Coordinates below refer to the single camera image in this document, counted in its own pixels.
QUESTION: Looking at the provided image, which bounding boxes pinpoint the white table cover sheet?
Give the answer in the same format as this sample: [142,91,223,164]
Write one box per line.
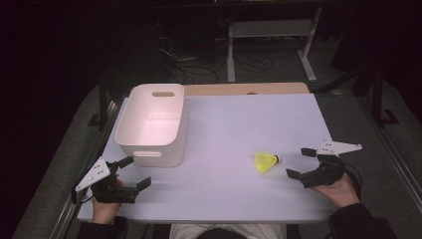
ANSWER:
[77,93,336,224]

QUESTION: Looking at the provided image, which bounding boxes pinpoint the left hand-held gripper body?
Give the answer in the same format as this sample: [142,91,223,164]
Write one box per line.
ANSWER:
[75,156,138,204]

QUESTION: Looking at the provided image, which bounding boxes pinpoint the black floor cables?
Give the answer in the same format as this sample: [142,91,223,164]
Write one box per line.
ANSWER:
[155,19,287,85]

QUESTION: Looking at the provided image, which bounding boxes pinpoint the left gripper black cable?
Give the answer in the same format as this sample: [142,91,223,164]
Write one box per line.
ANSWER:
[71,186,98,206]

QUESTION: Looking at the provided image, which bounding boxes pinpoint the person's left hand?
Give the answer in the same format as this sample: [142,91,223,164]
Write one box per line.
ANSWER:
[93,198,120,224]

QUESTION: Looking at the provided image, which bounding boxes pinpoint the person's right hand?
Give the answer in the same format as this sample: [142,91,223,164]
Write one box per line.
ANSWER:
[312,172,361,209]

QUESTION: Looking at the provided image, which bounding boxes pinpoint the black metal stand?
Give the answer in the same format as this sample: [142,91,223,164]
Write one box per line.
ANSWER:
[370,64,401,127]
[87,77,116,129]

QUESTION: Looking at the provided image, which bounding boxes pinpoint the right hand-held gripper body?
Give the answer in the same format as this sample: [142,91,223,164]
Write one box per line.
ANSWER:
[298,139,363,189]

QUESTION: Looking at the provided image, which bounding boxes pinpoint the white metal desk frame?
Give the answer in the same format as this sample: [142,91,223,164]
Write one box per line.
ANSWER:
[226,6,323,84]

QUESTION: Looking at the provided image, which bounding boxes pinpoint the person's torso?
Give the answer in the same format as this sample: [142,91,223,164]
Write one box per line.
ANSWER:
[168,223,289,239]

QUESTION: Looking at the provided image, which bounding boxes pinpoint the yellow shuttlecock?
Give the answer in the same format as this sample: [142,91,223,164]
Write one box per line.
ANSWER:
[254,151,281,174]

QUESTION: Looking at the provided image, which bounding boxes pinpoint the white plastic storage bin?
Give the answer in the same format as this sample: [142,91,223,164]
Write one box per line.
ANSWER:
[114,83,188,168]

